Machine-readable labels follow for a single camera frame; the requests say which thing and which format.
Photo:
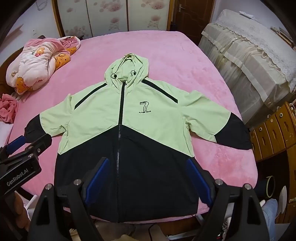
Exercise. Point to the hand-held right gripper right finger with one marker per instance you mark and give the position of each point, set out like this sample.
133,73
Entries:
196,180

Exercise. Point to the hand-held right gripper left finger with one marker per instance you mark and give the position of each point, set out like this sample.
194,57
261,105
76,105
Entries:
98,180

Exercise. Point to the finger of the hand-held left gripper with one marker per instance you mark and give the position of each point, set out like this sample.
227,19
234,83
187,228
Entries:
40,142
18,142

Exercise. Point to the green and black hooded jacket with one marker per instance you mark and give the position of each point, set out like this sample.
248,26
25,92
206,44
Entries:
148,129

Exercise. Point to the person's left hand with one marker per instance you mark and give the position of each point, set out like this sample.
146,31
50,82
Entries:
22,208

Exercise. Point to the white pillow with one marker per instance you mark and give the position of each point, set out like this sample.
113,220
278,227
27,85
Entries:
4,134

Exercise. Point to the crumpled pink cloth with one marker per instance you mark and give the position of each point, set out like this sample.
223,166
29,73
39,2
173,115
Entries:
8,109

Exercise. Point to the floral pink and white quilt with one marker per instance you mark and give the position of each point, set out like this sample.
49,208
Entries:
34,64

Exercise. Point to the person's jeans leg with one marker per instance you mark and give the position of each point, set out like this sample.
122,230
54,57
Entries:
270,213

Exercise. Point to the wooden drawer cabinet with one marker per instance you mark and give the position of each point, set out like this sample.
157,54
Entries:
277,129

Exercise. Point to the cream cloth covered furniture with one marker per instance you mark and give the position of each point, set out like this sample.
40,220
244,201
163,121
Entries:
249,76

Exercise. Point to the pink bed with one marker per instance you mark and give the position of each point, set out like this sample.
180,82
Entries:
185,58

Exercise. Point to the floral wardrobe doors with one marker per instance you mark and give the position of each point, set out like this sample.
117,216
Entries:
104,16

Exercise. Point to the white lace cover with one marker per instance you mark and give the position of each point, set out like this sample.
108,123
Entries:
261,34

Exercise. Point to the dark wooden door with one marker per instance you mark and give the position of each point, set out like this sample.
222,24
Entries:
196,18

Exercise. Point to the stack of books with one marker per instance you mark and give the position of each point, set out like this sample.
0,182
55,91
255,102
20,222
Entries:
281,34

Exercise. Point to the wooden wall shelf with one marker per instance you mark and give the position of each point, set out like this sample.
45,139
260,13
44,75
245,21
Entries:
16,30

